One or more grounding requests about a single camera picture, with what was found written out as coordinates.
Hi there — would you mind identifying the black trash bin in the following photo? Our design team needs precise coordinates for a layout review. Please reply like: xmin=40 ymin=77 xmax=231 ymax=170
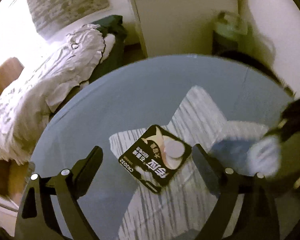
xmin=214 ymin=50 xmax=294 ymax=97

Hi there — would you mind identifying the black battery blister pack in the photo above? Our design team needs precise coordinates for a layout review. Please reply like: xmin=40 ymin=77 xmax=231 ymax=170
xmin=119 ymin=125 xmax=192 ymax=194

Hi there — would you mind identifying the round blue glass table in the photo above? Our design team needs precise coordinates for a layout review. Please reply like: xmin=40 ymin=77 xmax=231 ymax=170
xmin=31 ymin=55 xmax=291 ymax=239

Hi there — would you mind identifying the white tissue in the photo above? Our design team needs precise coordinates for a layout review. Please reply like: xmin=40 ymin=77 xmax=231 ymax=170
xmin=247 ymin=135 xmax=281 ymax=178

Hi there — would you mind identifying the wooden headboard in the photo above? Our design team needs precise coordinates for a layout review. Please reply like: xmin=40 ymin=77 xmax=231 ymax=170
xmin=0 ymin=57 xmax=24 ymax=95

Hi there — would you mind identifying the white dresser cabinet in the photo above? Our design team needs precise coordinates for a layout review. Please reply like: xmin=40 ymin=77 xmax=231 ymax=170
xmin=129 ymin=0 xmax=239 ymax=57

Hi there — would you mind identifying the patterned roman blind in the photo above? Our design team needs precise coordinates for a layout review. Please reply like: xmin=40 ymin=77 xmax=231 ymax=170
xmin=26 ymin=0 xmax=110 ymax=40

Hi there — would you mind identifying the star shaped grey rug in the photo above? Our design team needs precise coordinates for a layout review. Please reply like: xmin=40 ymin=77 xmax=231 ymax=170
xmin=117 ymin=86 xmax=268 ymax=239

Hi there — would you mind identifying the white ruffled duvet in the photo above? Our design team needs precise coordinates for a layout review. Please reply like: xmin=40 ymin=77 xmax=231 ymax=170
xmin=0 ymin=24 xmax=115 ymax=164

